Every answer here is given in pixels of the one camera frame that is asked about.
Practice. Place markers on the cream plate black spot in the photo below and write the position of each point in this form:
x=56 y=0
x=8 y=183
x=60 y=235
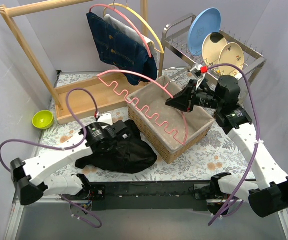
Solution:
x=212 y=47

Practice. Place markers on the blue denim skirt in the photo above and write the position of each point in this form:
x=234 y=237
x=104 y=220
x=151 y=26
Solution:
x=116 y=49

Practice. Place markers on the green bowl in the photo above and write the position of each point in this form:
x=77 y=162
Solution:
x=43 y=120

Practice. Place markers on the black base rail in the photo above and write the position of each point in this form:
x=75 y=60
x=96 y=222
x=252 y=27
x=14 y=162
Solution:
x=158 y=195

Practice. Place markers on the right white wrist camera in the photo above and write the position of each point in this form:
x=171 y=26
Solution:
x=199 y=71

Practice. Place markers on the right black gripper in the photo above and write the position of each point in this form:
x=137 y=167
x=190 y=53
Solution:
x=189 y=99

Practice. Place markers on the blue plate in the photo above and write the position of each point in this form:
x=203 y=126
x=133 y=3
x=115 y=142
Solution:
x=206 y=22

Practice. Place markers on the pink hanger front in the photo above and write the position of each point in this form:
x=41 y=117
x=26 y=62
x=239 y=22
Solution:
x=128 y=21

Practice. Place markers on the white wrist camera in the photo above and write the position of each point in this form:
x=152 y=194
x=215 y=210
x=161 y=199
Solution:
x=105 y=118
x=199 y=71

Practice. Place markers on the floral tablecloth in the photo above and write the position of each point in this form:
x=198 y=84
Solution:
x=214 y=154

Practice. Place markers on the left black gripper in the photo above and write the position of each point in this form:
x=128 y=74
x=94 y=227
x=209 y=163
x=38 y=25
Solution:
x=123 y=128

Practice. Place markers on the wooden clothes rack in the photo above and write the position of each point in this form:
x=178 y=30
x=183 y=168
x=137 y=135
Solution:
x=105 y=97

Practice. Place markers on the black garment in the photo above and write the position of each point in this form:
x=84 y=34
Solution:
x=128 y=158

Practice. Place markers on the wicker laundry basket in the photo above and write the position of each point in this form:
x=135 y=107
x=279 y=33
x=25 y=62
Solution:
x=199 y=121

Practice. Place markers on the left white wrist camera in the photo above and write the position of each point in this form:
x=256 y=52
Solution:
x=105 y=118

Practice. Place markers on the yellow hanger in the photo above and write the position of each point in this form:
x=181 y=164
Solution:
x=144 y=22

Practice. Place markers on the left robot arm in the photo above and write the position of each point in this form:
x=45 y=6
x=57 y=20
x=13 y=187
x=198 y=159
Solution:
x=32 y=177

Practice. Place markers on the pink hanger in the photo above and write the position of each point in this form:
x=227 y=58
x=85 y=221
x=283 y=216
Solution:
x=128 y=21
x=145 y=109

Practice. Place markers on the cream plate flower print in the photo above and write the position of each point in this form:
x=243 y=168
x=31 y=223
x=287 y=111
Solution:
x=233 y=54

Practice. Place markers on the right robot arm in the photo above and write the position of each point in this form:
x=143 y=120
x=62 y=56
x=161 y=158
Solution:
x=269 y=194

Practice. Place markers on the white skirt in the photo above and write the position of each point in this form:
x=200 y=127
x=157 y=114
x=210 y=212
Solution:
x=128 y=31

